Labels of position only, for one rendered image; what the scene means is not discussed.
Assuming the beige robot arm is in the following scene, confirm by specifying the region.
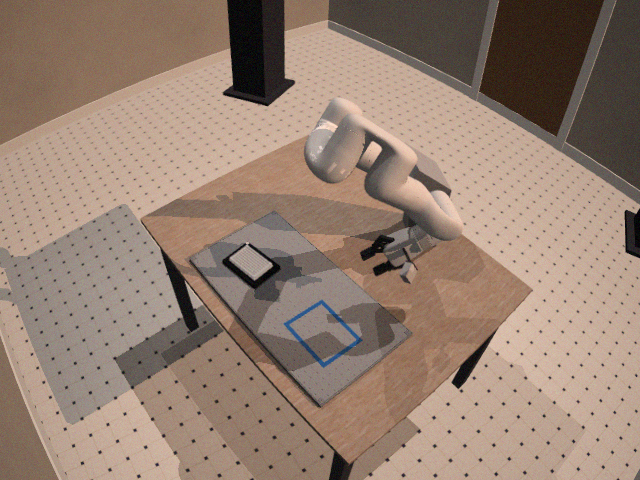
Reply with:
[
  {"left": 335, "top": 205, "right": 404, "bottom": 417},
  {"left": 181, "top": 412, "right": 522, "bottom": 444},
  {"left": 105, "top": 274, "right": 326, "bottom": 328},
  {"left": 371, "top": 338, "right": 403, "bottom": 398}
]
[{"left": 304, "top": 98, "right": 463, "bottom": 250}]

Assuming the blue tape outline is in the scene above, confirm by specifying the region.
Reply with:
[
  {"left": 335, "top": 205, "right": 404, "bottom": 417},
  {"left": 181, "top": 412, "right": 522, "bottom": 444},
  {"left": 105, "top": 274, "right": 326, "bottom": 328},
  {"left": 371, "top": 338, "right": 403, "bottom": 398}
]
[{"left": 284, "top": 300, "right": 363, "bottom": 368}]

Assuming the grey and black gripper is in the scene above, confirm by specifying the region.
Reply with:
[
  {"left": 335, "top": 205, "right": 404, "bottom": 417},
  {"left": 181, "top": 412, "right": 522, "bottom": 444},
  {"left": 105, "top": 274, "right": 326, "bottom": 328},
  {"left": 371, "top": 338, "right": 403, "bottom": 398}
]
[{"left": 360, "top": 227, "right": 424, "bottom": 276}]

